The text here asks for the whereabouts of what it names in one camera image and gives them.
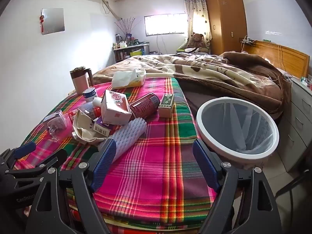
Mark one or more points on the square wall mirror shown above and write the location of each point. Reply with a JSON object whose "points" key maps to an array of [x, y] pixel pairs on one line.
{"points": [[53, 20]]}

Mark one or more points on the wooden headboard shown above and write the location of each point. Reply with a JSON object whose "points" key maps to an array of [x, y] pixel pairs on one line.
{"points": [[280, 56]]}

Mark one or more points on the purple printed box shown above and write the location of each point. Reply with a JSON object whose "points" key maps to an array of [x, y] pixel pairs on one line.
{"points": [[102, 128]]}

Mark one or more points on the grey drawer nightstand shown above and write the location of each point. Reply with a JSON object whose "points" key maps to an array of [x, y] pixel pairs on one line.
{"points": [[297, 117]]}

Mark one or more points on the pink thermos mug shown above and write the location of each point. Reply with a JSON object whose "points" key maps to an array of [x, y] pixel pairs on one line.
{"points": [[79, 82]]}

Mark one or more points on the tissue pack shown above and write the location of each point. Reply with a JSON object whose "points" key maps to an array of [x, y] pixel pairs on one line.
{"points": [[126, 79]]}

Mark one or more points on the white blue-print cup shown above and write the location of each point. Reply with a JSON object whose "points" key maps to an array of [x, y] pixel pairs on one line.
{"points": [[89, 93]]}

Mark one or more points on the wooden wardrobe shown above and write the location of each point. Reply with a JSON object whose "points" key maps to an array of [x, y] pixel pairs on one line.
{"points": [[224, 17]]}

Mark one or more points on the brown teddy bear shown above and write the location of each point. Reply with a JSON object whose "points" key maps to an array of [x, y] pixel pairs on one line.
{"points": [[196, 39]]}

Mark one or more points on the dark red can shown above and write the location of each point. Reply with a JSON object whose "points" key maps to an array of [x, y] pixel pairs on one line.
{"points": [[143, 106]]}

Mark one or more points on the beige cloth bag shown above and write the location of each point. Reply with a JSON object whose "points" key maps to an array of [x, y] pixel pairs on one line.
{"points": [[84, 126]]}

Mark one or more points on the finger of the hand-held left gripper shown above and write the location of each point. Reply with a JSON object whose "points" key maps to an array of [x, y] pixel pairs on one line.
{"points": [[54, 156], [24, 148]]}

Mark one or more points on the cluttered side table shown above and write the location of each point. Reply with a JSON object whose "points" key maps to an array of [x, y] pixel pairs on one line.
{"points": [[126, 51]]}

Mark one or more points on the red tassel ornament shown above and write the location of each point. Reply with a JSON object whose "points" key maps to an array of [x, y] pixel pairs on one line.
{"points": [[42, 19]]}

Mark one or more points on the green herbal box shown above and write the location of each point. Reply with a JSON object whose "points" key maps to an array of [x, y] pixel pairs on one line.
{"points": [[167, 104]]}

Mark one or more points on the black wall shelf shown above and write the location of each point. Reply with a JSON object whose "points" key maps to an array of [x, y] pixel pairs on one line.
{"points": [[247, 41]]}

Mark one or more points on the brown patterned blanket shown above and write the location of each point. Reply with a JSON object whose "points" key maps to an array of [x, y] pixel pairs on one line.
{"points": [[207, 70]]}

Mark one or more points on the white bristle brush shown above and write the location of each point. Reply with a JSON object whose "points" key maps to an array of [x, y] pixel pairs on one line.
{"points": [[129, 136]]}

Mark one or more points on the pink green plaid blanket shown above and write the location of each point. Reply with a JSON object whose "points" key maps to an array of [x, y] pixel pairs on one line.
{"points": [[156, 163]]}

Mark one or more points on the floral curtain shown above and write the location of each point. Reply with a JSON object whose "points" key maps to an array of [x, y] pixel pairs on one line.
{"points": [[195, 9]]}

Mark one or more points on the bed with brown sheet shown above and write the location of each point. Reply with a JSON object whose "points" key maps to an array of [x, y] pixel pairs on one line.
{"points": [[192, 95]]}

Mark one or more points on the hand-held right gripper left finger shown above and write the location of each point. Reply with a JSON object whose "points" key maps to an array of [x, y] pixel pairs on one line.
{"points": [[104, 160]]}

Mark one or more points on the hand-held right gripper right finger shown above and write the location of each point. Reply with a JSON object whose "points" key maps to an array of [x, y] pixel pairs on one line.
{"points": [[204, 165]]}

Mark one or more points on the window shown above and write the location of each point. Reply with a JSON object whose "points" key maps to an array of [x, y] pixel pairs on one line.
{"points": [[165, 24]]}

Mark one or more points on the red-capped plastic bottle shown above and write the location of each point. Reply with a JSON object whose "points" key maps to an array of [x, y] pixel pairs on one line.
{"points": [[96, 109]]}

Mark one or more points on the white carton box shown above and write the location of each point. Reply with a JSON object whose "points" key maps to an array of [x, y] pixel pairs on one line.
{"points": [[114, 109]]}

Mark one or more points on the flowering branches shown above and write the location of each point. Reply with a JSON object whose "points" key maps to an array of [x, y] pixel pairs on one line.
{"points": [[128, 25]]}

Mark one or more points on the clear plastic container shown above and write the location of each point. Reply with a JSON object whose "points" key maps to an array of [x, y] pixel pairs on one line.
{"points": [[54, 124]]}

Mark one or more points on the small green white box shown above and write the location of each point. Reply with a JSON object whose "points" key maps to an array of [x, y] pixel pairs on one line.
{"points": [[306, 81]]}

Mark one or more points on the black metal chair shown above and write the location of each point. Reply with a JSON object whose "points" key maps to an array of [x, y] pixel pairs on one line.
{"points": [[291, 192]]}

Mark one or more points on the air conditioner pipe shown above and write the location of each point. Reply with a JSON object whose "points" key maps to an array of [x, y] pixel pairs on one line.
{"points": [[111, 8]]}

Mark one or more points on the white waste bin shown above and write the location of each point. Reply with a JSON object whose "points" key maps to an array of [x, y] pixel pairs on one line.
{"points": [[199, 124]]}

